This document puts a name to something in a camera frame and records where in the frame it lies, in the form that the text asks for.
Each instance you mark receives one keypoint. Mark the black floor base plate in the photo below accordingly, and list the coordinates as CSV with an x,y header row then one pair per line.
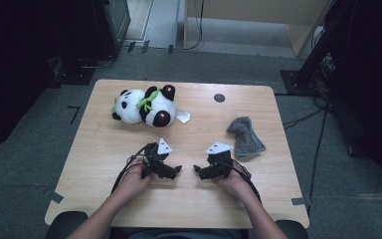
x,y
73,74

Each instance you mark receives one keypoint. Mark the person's dark clothing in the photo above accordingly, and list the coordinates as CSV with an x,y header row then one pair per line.
x,y
179,233

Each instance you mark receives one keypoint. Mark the person's right hand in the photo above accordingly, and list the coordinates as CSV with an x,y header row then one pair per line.
x,y
233,186

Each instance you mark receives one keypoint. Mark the black metal stand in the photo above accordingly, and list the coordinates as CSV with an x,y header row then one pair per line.
x,y
311,59

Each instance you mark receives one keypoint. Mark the panda plush toy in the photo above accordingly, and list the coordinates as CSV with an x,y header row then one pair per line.
x,y
152,106

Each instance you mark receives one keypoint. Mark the grey fluffy cloth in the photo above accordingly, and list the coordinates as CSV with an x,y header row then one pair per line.
x,y
245,136

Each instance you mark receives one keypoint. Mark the light wooden cabinet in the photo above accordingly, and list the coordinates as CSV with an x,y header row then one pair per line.
x,y
245,8

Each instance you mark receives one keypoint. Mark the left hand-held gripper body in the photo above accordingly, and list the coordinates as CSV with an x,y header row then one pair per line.
x,y
152,156

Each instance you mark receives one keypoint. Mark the grey tape piece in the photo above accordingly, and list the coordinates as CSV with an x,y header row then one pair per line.
x,y
55,197
300,201

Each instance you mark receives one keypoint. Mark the black monitor cabinet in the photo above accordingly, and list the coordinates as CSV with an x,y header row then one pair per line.
x,y
112,23

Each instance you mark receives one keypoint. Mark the dark tape strip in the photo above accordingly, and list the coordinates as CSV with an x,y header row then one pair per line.
x,y
170,49
131,46
145,46

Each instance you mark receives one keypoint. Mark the dark curtain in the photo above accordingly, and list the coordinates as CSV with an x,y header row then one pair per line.
x,y
371,83
20,66

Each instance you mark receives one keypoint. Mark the black chair armrest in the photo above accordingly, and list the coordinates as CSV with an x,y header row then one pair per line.
x,y
66,224
293,230

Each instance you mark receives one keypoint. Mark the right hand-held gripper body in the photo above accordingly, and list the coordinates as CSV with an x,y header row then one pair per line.
x,y
220,162

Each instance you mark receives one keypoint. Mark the person's left hand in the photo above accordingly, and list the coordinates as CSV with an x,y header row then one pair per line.
x,y
132,182

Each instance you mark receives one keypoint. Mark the dark round table grommet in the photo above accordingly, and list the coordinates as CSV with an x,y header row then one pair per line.
x,y
219,98

